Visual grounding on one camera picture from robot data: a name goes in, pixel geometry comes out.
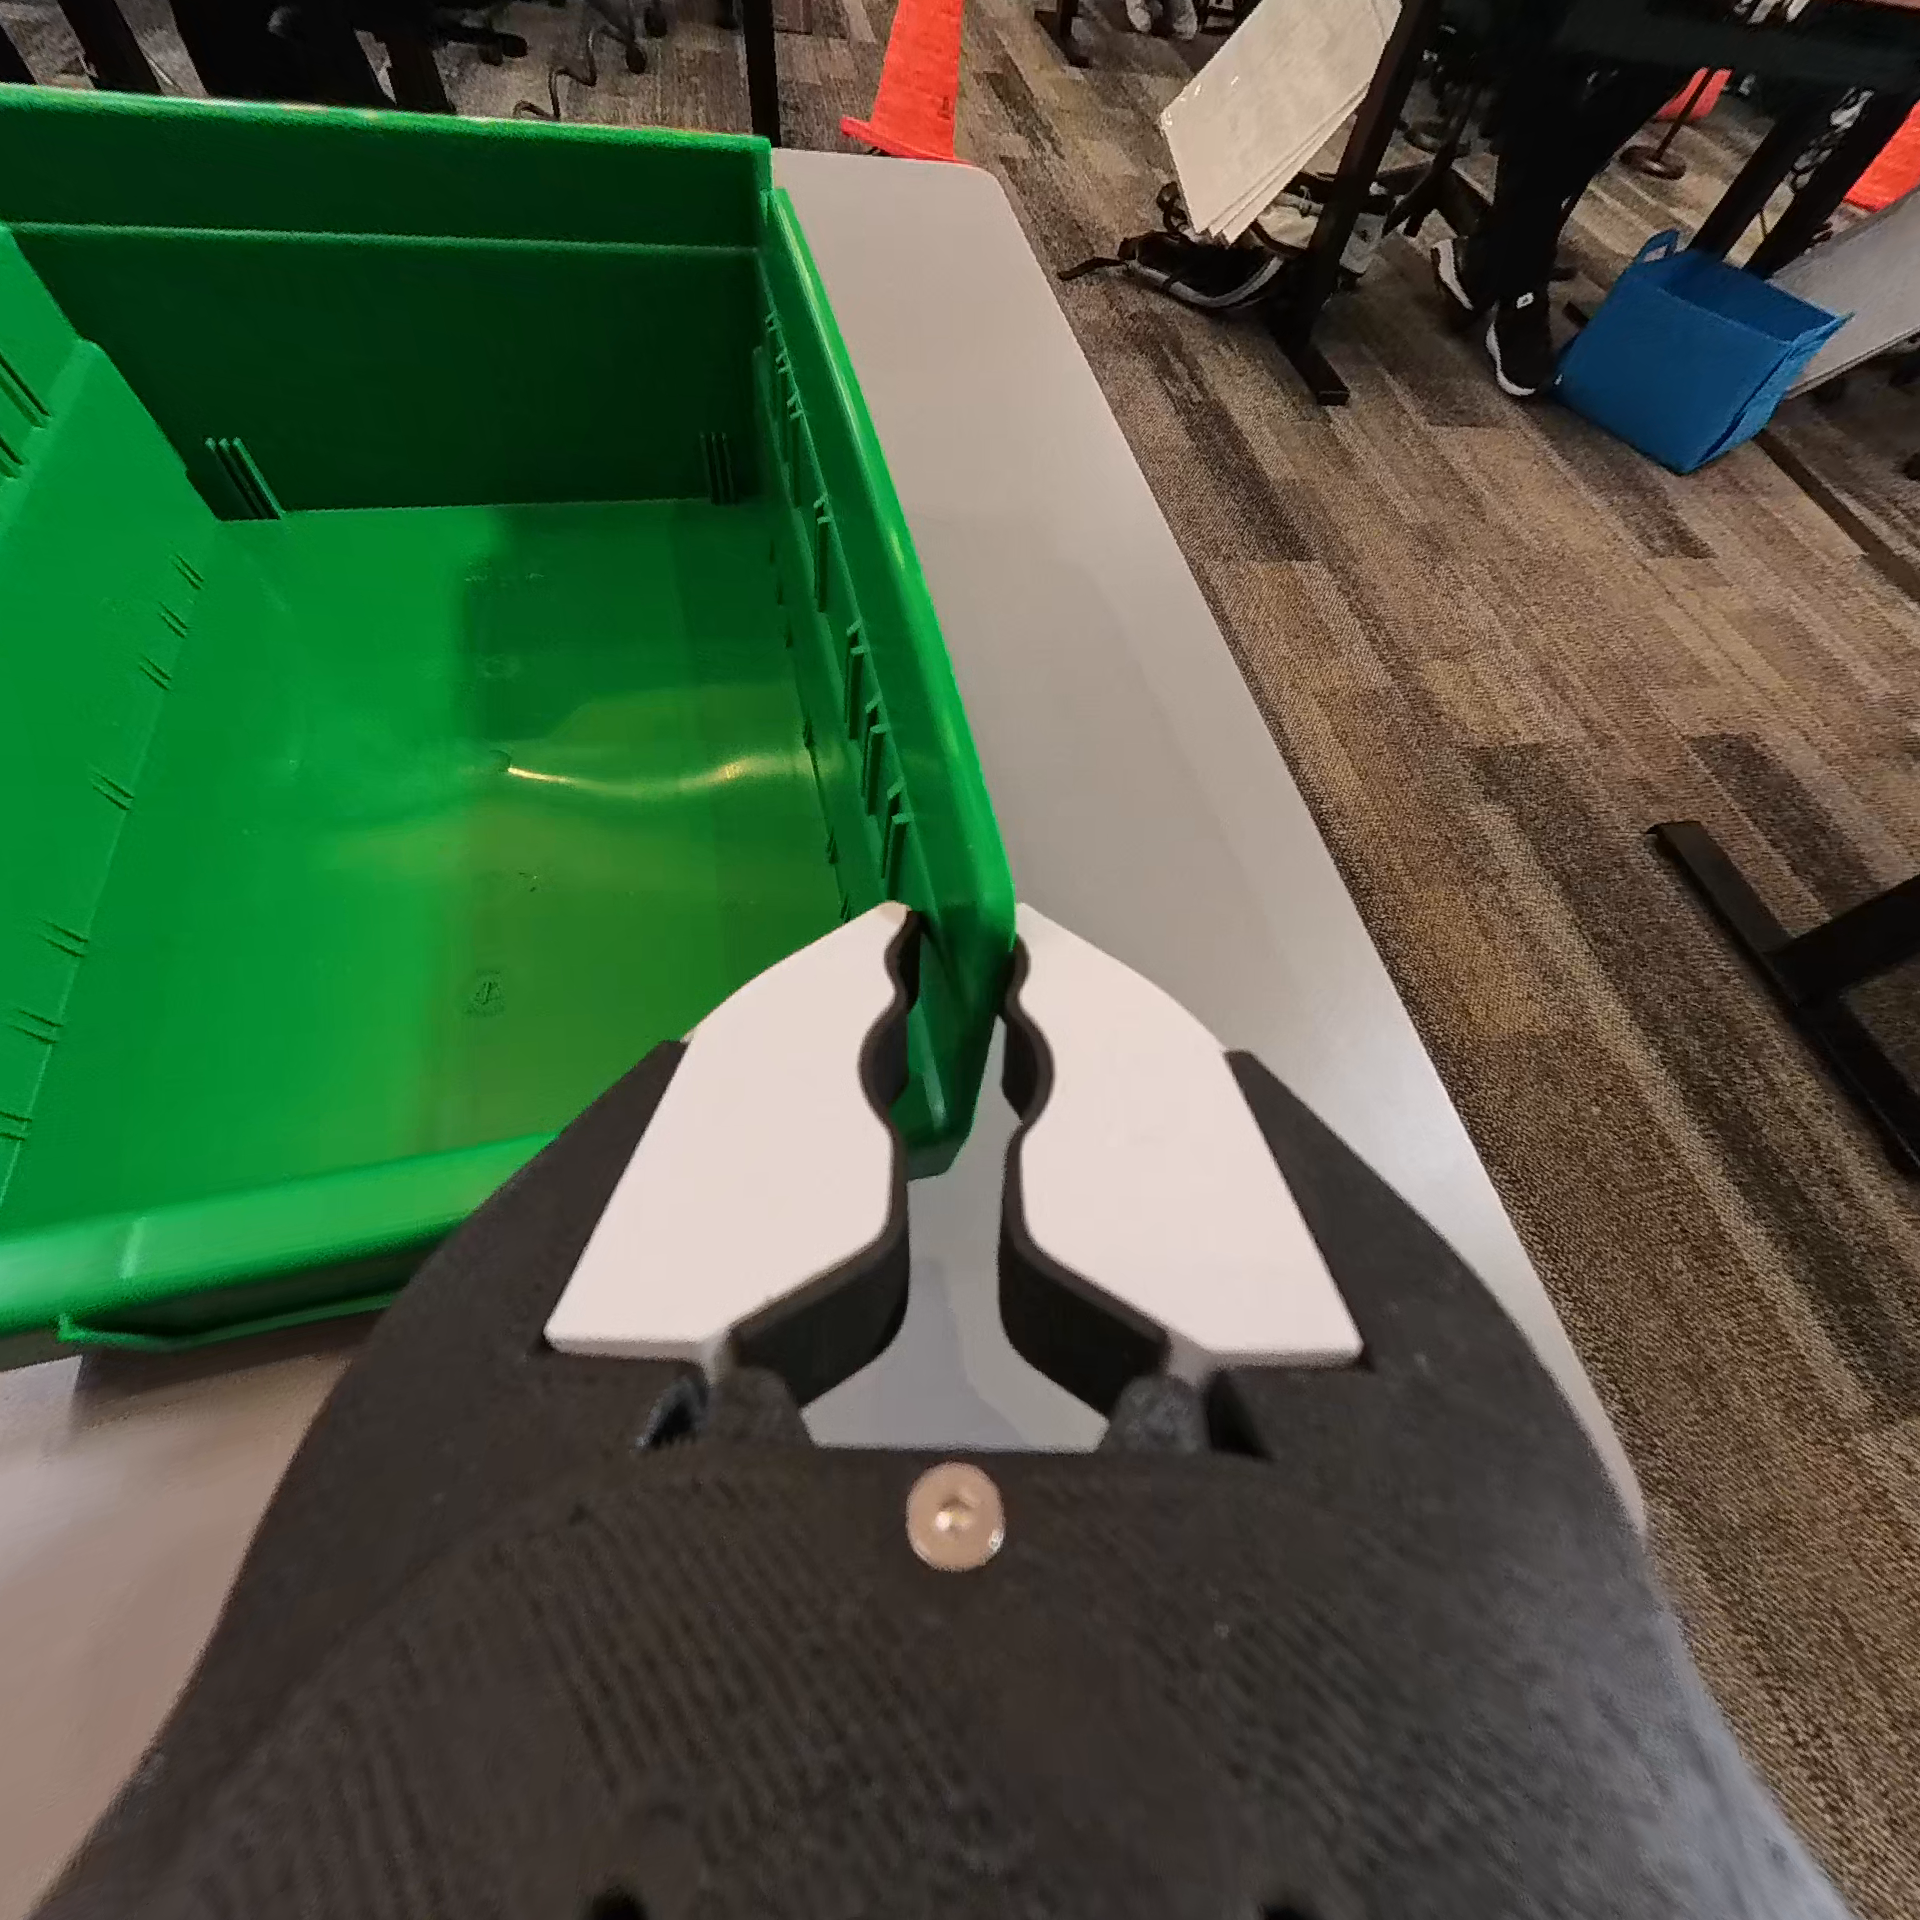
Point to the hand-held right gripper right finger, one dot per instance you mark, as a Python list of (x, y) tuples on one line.
[(1184, 1201)]

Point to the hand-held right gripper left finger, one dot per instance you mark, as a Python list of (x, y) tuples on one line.
[(720, 1184)]

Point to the green plastic bin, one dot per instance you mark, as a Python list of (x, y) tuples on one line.
[(451, 750)]

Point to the black backpack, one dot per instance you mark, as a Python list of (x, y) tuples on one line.
[(1184, 270)]

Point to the blue storage bin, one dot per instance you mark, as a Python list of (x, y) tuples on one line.
[(1695, 360)]

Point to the stack of white boards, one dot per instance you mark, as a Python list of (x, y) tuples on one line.
[(1276, 105)]

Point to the orange traffic cone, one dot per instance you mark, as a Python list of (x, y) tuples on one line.
[(915, 76)]

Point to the black table frame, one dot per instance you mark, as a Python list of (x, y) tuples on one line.
[(1349, 224)]

